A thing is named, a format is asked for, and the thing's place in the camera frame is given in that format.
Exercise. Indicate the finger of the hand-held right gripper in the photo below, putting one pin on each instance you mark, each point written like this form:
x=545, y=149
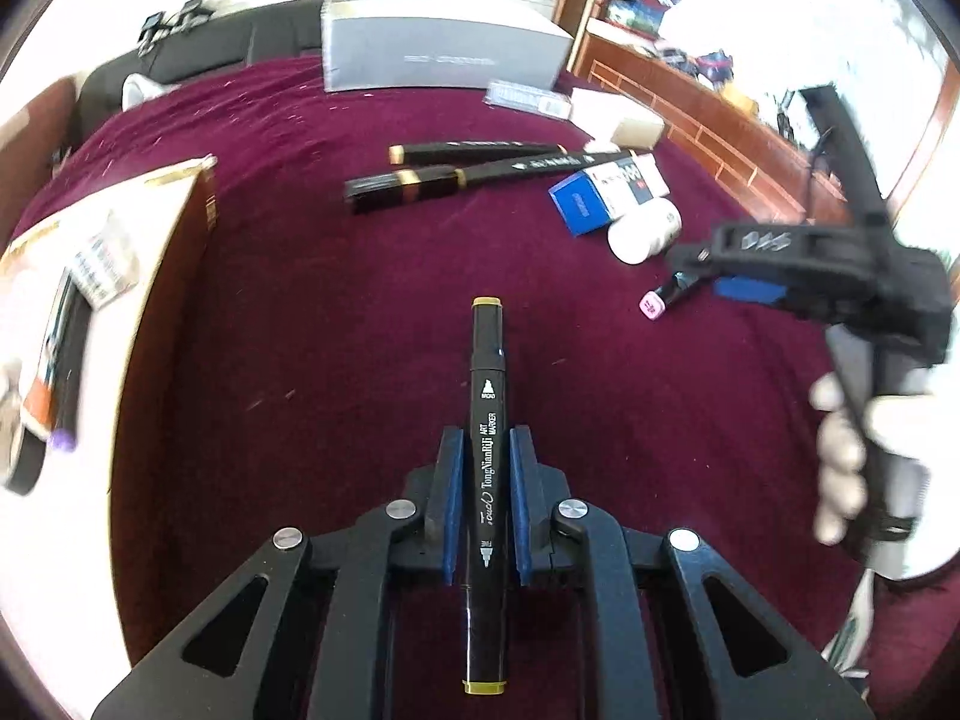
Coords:
x=750, y=291
x=694, y=259

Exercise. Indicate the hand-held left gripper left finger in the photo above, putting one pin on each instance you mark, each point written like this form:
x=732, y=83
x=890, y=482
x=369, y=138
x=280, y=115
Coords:
x=450, y=495

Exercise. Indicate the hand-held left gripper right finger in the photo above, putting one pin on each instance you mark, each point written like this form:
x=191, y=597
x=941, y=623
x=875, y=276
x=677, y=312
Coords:
x=521, y=495

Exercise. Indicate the round white bottle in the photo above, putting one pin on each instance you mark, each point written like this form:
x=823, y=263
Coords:
x=637, y=236

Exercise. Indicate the black marker with pink cap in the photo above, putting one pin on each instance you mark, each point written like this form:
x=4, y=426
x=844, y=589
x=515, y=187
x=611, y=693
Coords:
x=652, y=305

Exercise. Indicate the black marker with yellow caps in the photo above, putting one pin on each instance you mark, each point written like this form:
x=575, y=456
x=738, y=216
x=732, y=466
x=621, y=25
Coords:
x=486, y=405

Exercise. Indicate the blue and white box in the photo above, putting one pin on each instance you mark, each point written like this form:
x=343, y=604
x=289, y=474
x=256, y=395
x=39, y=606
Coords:
x=585, y=202

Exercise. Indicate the black marker with gold cap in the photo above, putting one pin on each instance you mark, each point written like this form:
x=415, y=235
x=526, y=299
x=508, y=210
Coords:
x=540, y=167

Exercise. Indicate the black marker with peach caps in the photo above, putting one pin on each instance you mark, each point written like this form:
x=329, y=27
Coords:
x=472, y=152

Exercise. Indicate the white box with gold trim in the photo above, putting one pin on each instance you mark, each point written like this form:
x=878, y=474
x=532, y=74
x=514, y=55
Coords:
x=75, y=577

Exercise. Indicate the black marker with purple caps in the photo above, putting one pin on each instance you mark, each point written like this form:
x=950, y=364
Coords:
x=71, y=360

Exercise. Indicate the grey plastic packet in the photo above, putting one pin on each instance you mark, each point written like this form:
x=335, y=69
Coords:
x=101, y=262

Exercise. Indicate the white tube with orange cap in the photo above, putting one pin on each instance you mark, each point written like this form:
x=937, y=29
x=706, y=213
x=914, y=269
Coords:
x=39, y=399

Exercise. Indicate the black tape roll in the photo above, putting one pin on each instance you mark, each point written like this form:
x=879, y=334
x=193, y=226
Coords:
x=26, y=469

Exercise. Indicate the person's right hand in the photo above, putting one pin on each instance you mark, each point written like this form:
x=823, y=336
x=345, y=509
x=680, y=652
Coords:
x=836, y=465

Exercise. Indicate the small white carton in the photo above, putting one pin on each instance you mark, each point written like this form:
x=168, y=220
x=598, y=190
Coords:
x=622, y=120

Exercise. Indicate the wooden counter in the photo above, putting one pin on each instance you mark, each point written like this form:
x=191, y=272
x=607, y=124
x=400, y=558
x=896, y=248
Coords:
x=675, y=90

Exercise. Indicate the clear plastic packet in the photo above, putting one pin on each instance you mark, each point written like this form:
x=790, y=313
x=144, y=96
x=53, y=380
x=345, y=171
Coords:
x=525, y=97

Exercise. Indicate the stack of colourful boxes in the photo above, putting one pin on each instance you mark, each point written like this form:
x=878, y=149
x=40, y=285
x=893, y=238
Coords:
x=630, y=15

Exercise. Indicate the glass window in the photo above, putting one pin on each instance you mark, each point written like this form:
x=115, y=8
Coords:
x=787, y=15

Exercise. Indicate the grey cardboard box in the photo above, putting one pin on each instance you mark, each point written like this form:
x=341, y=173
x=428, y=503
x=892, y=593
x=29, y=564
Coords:
x=435, y=45

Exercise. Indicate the black sofa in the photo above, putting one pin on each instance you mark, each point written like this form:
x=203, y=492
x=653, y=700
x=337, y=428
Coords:
x=225, y=37

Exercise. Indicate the white plastic bag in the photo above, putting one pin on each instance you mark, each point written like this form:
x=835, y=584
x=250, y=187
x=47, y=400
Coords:
x=139, y=90

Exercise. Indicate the brown leather chair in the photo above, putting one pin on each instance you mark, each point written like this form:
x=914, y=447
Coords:
x=37, y=142

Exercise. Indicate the black gadgets on sofa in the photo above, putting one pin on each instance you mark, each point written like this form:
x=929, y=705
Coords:
x=161, y=22

